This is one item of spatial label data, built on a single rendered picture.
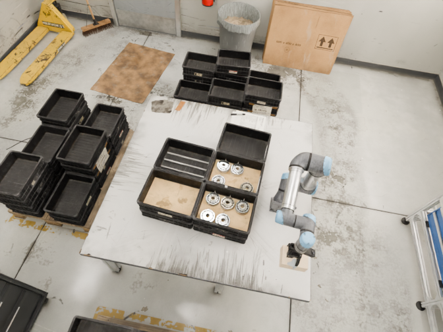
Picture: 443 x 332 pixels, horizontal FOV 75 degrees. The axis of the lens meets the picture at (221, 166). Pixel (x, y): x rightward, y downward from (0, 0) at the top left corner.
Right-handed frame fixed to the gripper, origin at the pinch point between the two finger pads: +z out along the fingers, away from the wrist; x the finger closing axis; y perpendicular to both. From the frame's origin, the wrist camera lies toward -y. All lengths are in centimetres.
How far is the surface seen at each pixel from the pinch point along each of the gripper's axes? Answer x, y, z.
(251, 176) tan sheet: -61, 32, 14
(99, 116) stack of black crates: -128, 197, 59
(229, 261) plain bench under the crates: 3.2, 38.4, 26.5
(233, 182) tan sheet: -53, 45, 14
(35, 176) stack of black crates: -40, 212, 43
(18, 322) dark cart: 64, 178, 64
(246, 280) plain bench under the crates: 13.5, 24.9, 26.5
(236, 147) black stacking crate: -87, 48, 14
